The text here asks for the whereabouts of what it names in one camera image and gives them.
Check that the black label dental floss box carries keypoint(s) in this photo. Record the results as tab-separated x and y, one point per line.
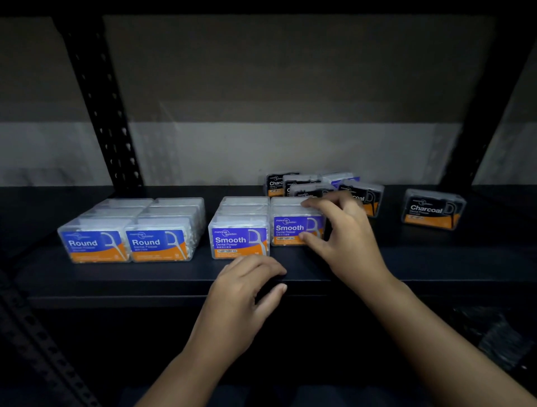
274	184

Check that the blue label dental floss box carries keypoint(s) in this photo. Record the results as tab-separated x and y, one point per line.
287	228

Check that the dark metal shelf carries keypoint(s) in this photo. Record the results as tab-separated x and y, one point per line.
126	276

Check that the person's right hand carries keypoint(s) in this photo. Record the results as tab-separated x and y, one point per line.
352	251

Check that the person's right forearm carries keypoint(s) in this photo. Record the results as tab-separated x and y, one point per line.
449	356

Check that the person's left hand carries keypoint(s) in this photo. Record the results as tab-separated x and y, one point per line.
228	318

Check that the group of floss boxes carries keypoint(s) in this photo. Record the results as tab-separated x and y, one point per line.
94	245

